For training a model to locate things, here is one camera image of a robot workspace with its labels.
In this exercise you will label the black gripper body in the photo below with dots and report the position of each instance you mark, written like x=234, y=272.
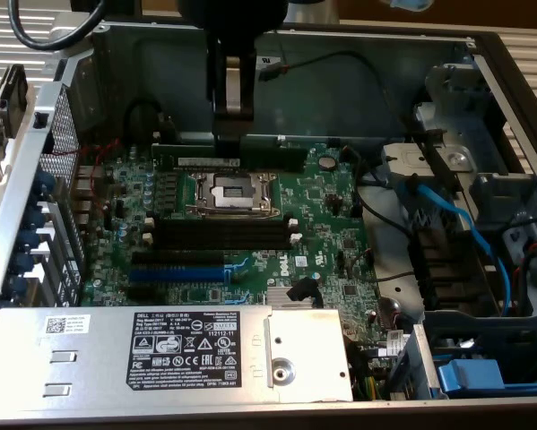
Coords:
x=232, y=15

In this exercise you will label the green RAM stick white label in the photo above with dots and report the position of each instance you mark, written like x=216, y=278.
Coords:
x=272, y=157

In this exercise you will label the black RAM slot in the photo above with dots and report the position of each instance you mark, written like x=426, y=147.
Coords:
x=223, y=245
x=223, y=230
x=263, y=141
x=223, y=238
x=223, y=223

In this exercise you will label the metal CPU socket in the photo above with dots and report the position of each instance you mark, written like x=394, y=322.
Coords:
x=250, y=201

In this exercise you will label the silver coin cell battery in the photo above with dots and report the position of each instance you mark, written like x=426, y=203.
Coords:
x=326, y=161

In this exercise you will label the green Dell motherboard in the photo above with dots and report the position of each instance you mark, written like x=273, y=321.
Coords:
x=313, y=201

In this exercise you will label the open metal PC case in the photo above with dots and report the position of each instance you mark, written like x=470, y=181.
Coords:
x=340, y=112

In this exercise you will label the long black expansion slot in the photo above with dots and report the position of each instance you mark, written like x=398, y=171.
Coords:
x=178, y=257

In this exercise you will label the blue expansion slot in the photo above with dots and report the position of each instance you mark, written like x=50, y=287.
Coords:
x=178, y=274

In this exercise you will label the metal rear port block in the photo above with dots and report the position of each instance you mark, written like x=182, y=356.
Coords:
x=82, y=179

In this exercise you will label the silver chipset heatsink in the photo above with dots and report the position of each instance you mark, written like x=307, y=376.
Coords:
x=274, y=298

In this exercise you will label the short black expansion slot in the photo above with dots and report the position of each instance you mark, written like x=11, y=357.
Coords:
x=140, y=293

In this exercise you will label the blue slot latch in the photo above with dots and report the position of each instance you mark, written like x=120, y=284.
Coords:
x=28, y=239
x=24, y=263
x=37, y=215
x=44, y=184
x=17, y=286

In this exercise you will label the black graphics card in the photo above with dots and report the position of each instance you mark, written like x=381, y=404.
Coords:
x=10, y=98

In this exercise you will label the silver power supply unit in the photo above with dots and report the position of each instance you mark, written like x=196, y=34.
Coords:
x=93, y=358

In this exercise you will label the silver metal disk bay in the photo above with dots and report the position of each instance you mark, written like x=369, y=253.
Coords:
x=487, y=183

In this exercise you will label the grey metal divider plate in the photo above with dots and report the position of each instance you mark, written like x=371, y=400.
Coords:
x=411, y=367

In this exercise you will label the dark disk bay frame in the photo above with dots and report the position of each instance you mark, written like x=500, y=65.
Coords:
x=496, y=327

